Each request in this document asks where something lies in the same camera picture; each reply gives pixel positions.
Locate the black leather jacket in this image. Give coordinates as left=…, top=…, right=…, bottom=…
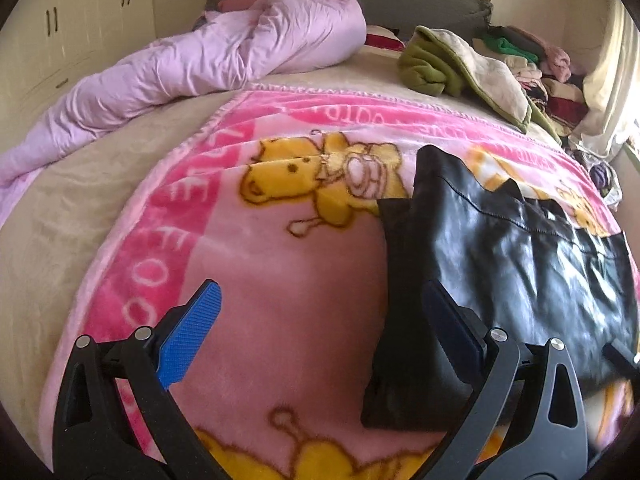
left=360, top=145, right=638, bottom=431

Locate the cream window curtain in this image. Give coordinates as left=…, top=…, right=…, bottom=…
left=574, top=0, right=639, bottom=160

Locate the beige bed sheet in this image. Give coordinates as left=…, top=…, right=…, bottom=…
left=1, top=50, right=436, bottom=460

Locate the pink cartoon bear blanket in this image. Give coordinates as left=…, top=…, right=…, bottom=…
left=39, top=87, right=618, bottom=479

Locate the cream wardrobe with handles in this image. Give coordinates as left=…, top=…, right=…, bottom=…
left=1, top=0, right=155, bottom=152

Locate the green and cream fleece garment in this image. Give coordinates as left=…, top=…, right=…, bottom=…
left=397, top=25, right=561, bottom=143

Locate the red striped pillow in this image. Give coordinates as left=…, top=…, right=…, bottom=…
left=364, top=25, right=405, bottom=52

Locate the pile of folded clothes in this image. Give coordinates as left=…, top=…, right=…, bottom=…
left=472, top=26, right=589, bottom=138

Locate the lilac quilted duvet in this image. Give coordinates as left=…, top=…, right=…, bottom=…
left=0, top=0, right=369, bottom=189

